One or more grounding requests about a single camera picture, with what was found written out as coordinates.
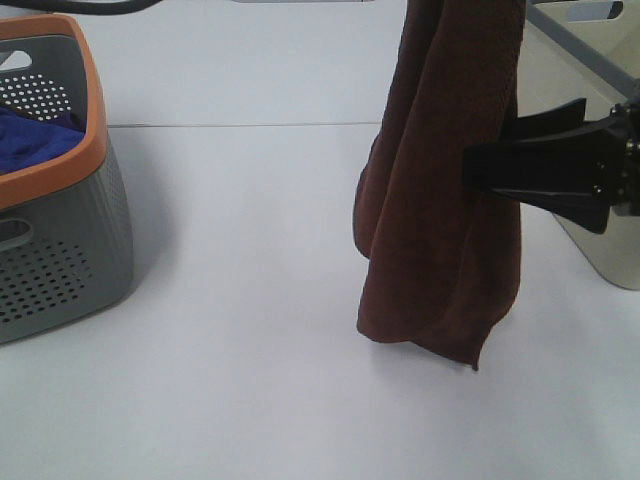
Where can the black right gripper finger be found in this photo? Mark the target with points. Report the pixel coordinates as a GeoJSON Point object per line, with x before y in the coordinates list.
{"type": "Point", "coordinates": [563, 118]}
{"type": "Point", "coordinates": [570, 174]}

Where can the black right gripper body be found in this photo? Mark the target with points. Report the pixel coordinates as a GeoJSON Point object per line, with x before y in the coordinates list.
{"type": "Point", "coordinates": [622, 124]}

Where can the brown towel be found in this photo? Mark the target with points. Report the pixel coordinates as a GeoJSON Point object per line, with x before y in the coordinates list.
{"type": "Point", "coordinates": [443, 260]}

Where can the blue towel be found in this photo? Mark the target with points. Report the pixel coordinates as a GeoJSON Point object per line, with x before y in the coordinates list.
{"type": "Point", "coordinates": [27, 142]}

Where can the beige basket with grey rim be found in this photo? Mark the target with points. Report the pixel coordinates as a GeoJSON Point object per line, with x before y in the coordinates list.
{"type": "Point", "coordinates": [587, 49]}

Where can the grey basket with orange rim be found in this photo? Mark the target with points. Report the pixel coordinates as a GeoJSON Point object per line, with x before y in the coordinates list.
{"type": "Point", "coordinates": [66, 236]}

